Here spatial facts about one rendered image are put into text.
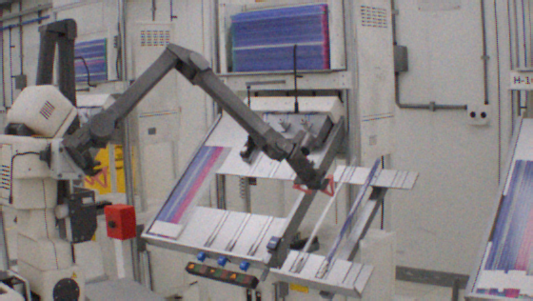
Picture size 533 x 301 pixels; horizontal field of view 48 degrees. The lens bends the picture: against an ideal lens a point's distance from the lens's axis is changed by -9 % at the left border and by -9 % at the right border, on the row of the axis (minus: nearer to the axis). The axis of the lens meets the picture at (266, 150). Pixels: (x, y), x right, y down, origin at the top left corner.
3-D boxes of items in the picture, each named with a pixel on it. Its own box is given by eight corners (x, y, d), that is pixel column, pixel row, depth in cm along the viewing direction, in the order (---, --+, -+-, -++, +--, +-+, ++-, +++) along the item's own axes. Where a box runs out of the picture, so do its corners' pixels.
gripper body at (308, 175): (304, 170, 219) (292, 156, 215) (327, 172, 212) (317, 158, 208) (294, 186, 216) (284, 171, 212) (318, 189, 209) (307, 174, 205)
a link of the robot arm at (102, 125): (168, 48, 214) (175, 31, 205) (199, 72, 214) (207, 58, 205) (81, 137, 191) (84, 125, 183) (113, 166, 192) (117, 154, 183)
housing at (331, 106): (344, 134, 266) (330, 110, 257) (252, 130, 297) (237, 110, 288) (351, 120, 270) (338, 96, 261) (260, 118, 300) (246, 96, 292)
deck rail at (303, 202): (274, 272, 231) (266, 263, 227) (270, 271, 232) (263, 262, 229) (350, 126, 266) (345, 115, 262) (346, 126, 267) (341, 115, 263)
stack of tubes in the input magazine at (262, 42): (326, 69, 257) (323, 3, 253) (231, 72, 289) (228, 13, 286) (343, 69, 266) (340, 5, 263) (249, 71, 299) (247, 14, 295)
